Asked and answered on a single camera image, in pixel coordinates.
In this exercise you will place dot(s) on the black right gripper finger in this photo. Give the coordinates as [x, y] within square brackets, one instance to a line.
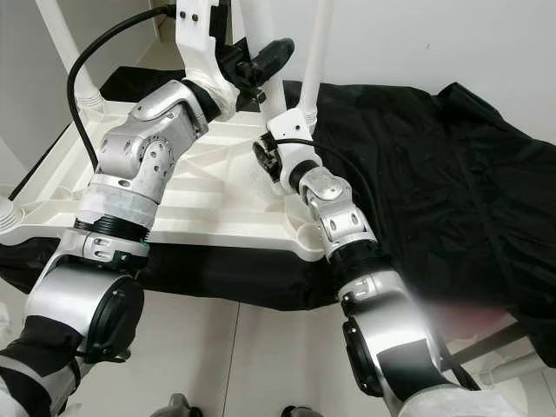
[262, 158]

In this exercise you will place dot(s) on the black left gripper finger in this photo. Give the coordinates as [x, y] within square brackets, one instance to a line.
[269, 59]

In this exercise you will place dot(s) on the white plastic table top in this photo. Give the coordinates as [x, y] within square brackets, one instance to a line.
[69, 174]

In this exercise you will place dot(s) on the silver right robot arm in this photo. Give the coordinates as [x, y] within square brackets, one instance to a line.
[339, 217]

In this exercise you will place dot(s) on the black cloth cover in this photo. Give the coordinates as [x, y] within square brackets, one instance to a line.
[443, 191]

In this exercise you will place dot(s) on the dark robot right foot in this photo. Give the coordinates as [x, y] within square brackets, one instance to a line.
[300, 411]

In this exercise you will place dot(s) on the grey stand pole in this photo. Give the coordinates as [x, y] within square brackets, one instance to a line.
[517, 367]

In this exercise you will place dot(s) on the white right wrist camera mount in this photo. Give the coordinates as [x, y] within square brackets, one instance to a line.
[291, 130]

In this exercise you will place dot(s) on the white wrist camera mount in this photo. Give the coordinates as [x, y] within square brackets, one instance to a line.
[291, 130]
[200, 43]

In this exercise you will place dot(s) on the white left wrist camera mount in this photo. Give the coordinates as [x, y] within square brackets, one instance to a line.
[200, 43]

